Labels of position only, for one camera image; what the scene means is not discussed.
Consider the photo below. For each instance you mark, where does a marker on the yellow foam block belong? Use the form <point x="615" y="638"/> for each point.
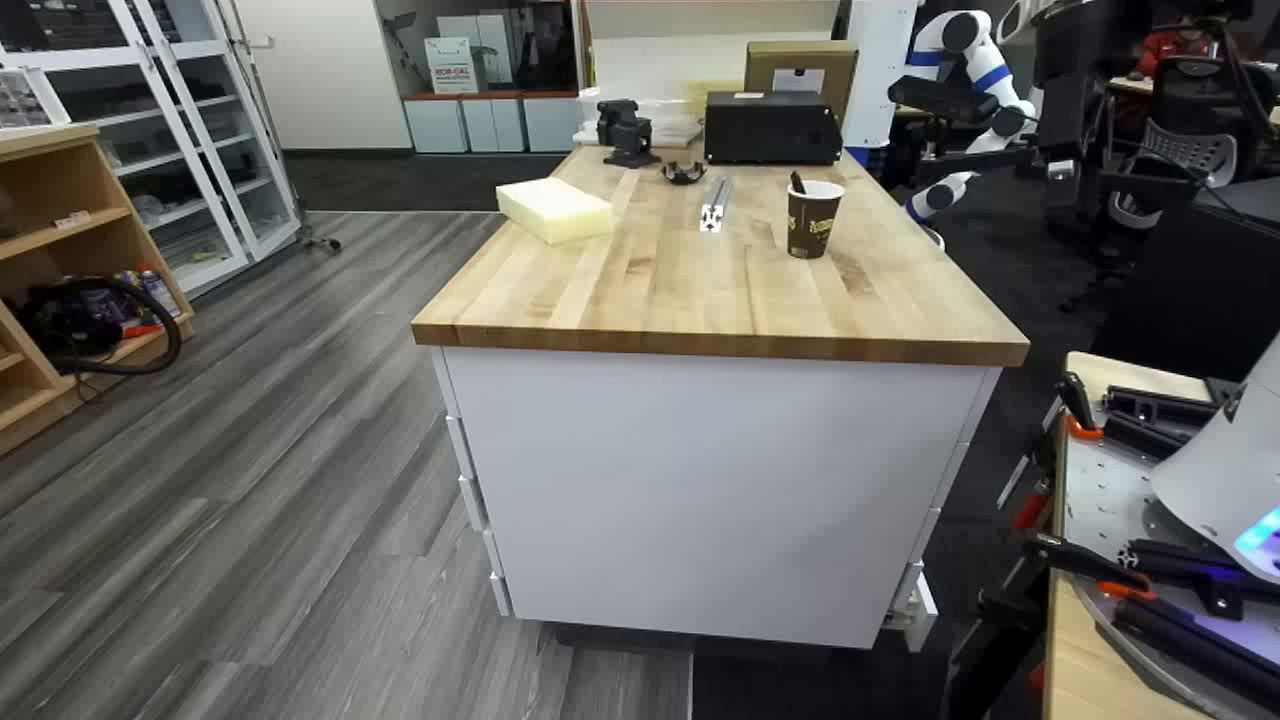
<point x="553" y="210"/>

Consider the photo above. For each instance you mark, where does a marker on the black box device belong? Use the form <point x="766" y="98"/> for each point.
<point x="771" y="129"/>

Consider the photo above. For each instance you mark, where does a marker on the black bar clamp orange trigger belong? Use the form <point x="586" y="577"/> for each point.
<point x="1175" y="562"/>

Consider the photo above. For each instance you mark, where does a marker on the wooden workbench with tools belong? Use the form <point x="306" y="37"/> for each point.
<point x="1087" y="666"/>

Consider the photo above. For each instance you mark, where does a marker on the grey sheet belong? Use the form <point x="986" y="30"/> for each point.
<point x="1233" y="467"/>

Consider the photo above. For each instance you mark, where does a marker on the aluminium extrusion bar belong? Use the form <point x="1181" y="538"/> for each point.
<point x="715" y="204"/>

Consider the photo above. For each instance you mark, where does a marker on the black grey marker pen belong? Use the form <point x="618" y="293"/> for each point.
<point x="799" y="182"/>

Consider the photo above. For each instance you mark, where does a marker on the white sign card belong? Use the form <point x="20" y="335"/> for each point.
<point x="451" y="67"/>

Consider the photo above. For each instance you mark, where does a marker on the white table cabinet base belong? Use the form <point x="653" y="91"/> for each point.
<point x="704" y="494"/>

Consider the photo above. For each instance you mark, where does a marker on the white glass door cabinet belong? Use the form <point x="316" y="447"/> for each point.
<point x="202" y="132"/>

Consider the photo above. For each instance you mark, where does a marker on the low white cabinet row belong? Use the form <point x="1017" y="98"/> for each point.
<point x="485" y="125"/>

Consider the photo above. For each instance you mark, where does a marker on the small black flat object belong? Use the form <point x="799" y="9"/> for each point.
<point x="681" y="172"/>

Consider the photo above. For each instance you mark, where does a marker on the wooden shelf unit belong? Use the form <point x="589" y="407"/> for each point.
<point x="65" y="184"/>

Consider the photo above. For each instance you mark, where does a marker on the white blue robot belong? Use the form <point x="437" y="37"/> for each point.
<point x="980" y="62"/>

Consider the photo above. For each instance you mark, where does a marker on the brown paper coffee cup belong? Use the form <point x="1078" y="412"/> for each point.
<point x="811" y="231"/>

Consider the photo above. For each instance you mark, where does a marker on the cardboard box with label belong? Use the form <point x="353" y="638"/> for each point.
<point x="766" y="62"/>

